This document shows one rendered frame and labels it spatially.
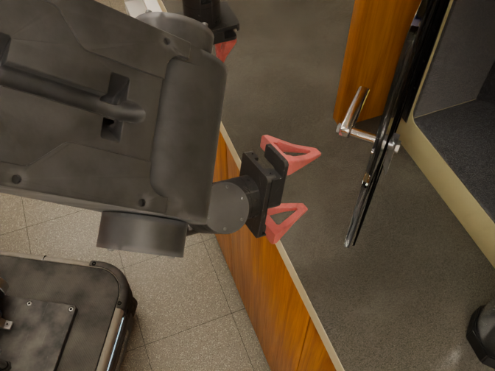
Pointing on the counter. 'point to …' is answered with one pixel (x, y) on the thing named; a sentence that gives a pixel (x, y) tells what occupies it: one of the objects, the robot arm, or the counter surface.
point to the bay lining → (462, 59)
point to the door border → (392, 110)
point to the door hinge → (425, 57)
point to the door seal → (400, 107)
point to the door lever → (346, 129)
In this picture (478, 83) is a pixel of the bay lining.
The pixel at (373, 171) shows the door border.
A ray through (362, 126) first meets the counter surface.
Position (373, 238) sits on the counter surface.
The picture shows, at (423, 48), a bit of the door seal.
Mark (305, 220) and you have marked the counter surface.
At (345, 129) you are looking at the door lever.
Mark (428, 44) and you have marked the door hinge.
